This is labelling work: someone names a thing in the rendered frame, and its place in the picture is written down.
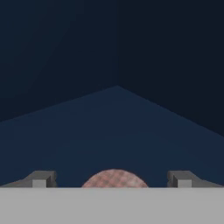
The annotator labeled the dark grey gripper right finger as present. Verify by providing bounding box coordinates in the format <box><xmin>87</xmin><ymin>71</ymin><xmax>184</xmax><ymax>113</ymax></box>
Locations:
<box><xmin>166</xmin><ymin>170</ymin><xmax>224</xmax><ymax>188</ymax></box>

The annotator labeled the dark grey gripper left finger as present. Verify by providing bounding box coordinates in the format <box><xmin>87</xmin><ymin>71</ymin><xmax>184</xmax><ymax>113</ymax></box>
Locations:
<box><xmin>0</xmin><ymin>170</ymin><xmax>58</xmax><ymax>188</ymax></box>

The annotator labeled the jam jar with checkered lid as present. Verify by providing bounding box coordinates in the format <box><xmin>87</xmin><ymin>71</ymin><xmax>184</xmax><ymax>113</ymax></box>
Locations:
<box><xmin>80</xmin><ymin>168</ymin><xmax>150</xmax><ymax>189</ymax></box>

